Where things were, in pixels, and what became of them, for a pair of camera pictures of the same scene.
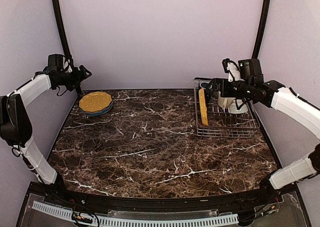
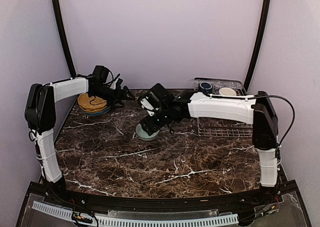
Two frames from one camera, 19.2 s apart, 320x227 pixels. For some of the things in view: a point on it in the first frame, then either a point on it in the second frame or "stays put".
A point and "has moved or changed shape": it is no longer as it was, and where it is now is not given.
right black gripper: (225, 92) -> (149, 126)
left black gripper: (78, 77) -> (118, 97)
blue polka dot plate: (96, 112) stays put
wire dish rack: (221, 124) stays put
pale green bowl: (233, 108) has moved or changed shape
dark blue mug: (204, 85) stays put
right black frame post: (263, 22) stays put
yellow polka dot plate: (203, 107) has moved or changed shape
